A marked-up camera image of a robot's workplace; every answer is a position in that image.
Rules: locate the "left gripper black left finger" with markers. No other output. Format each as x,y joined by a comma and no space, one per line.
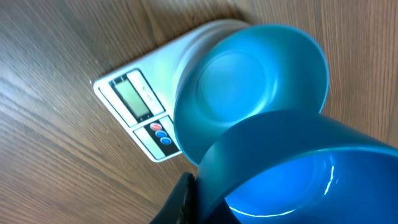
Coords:
180,207

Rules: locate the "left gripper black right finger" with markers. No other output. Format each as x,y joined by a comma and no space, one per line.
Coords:
222,214

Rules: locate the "blue plastic measuring scoop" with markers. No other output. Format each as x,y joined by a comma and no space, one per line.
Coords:
296,167

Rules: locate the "white digital kitchen scale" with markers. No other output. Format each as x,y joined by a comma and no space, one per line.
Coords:
141,95

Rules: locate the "teal metal bowl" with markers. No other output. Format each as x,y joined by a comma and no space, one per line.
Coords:
254,70

